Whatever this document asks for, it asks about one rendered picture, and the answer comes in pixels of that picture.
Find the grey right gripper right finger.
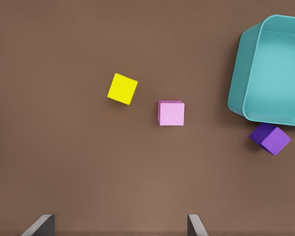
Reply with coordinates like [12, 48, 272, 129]
[187, 213, 209, 236]

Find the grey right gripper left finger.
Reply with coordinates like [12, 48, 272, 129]
[20, 214, 55, 236]

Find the purple cube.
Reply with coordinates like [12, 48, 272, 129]
[248, 122, 292, 156]

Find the pink cube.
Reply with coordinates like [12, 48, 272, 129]
[157, 99, 185, 127]

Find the yellow cube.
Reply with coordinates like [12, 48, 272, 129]
[107, 72, 139, 106]

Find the teal plastic bin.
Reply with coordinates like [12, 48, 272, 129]
[227, 14, 295, 128]

